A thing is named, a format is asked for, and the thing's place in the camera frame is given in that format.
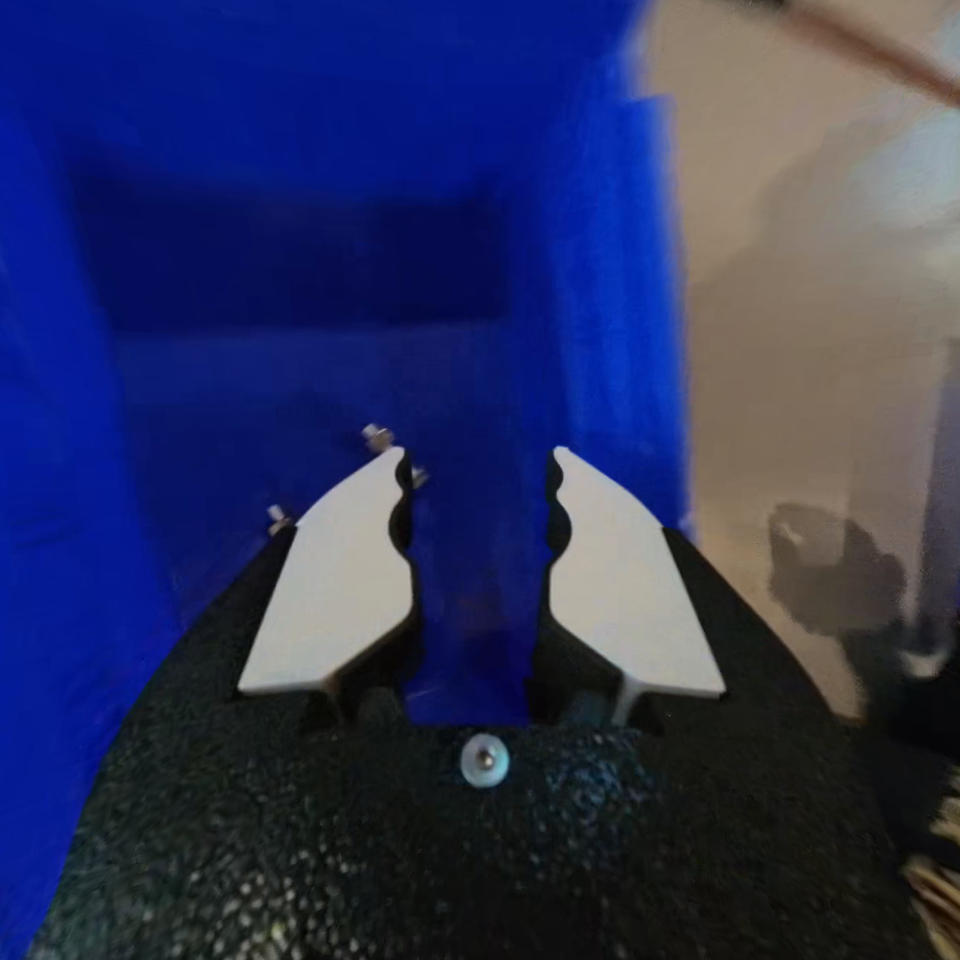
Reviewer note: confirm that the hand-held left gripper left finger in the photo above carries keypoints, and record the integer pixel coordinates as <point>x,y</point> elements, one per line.
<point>337,585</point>

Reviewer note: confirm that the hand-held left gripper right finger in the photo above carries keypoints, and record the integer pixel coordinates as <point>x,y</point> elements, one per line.
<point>630,592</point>

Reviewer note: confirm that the blue plastic bin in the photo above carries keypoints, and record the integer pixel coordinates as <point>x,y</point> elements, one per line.
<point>300,225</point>

